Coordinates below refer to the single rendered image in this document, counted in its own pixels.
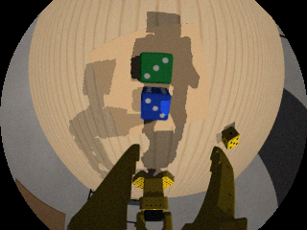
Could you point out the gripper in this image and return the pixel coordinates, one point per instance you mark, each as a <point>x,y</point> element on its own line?
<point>108,206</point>

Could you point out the blue die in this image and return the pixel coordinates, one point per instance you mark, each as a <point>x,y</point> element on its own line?
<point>155,103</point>

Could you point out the yellow die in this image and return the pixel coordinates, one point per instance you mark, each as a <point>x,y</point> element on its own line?
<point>230,138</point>

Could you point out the green die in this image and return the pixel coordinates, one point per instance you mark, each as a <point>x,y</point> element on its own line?
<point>155,67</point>

